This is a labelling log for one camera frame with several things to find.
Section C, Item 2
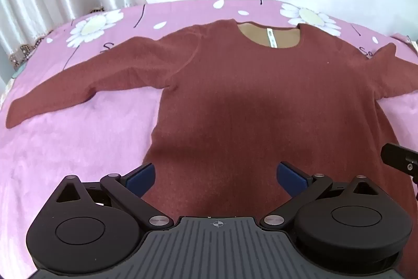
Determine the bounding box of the pink daisy print bedsheet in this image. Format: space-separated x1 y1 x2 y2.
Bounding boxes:
0 0 418 276

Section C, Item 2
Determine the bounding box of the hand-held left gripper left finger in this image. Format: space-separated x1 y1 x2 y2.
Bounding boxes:
55 163 174 230

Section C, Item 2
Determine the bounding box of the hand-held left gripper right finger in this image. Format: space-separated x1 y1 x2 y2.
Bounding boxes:
260 162 377 229

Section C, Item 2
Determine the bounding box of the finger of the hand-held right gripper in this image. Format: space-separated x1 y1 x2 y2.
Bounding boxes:
380 143 418 192

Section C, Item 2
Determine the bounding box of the red-brown long-sleeve sweater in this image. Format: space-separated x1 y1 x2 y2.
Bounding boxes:
5 18 418 219

